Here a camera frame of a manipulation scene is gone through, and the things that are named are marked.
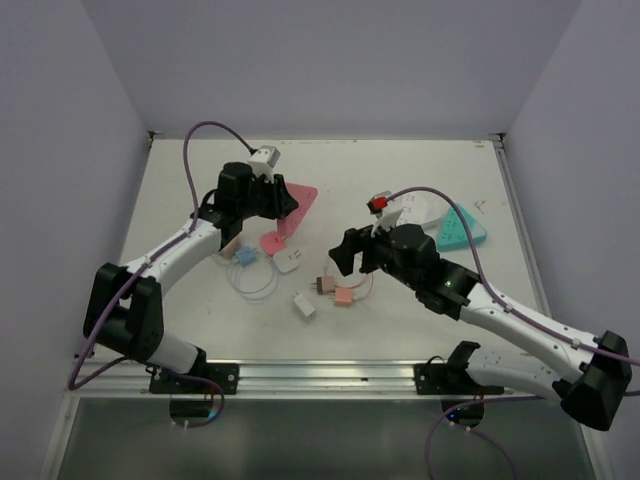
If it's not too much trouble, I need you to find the teal triangular power strip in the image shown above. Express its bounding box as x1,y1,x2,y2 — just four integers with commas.
436,205,488,252

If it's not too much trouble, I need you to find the pink thin cable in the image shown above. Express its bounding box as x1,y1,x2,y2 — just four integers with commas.
322,254,375,302

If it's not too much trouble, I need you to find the dusty pink plug adapter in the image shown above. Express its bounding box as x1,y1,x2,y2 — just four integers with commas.
310,275,336,295

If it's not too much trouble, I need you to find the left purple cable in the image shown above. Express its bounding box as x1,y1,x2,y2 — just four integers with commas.
67,120,256,392

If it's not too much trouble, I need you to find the white power strip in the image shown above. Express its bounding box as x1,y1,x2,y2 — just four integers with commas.
396,192,442,230

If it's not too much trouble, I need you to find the white plug adapter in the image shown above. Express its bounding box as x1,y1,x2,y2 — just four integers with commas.
272,248,301,275

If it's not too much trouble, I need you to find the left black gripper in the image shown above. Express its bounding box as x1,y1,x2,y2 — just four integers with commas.
237,171,297,220

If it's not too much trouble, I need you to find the white charger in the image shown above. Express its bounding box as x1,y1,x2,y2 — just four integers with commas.
292,292,317,320

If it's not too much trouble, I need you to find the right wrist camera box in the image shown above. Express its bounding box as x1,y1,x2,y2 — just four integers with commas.
367,192,403,237

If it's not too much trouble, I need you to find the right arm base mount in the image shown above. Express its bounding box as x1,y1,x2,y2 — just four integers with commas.
413,356,482,395

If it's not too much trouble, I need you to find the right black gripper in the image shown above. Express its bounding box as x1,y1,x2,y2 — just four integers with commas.
329,215,420,291

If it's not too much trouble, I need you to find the pink triangular power strip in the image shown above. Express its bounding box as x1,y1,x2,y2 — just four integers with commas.
277,182,318,238

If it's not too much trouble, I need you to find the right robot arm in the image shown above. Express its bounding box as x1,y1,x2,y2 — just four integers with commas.
329,224,632,431

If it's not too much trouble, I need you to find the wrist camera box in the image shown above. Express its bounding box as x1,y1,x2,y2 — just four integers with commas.
367,192,403,237
248,146,280,176

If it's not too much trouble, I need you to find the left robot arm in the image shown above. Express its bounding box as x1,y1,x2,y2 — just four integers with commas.
83,162,298,393

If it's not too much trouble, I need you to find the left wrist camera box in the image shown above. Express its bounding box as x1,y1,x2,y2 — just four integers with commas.
248,146,280,176

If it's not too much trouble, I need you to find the beige cube plug adapter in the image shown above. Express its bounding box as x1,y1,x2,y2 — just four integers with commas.
219,237,242,260

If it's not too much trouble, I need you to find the blue charger plug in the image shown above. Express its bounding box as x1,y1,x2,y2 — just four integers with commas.
234,246,258,268

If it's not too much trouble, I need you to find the aluminium front rail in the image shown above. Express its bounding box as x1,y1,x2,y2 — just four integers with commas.
73,360,519,400

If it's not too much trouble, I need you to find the peach plug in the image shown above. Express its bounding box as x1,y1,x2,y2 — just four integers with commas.
334,287,358,307

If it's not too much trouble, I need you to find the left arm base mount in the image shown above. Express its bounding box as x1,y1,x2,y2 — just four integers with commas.
146,348,240,395

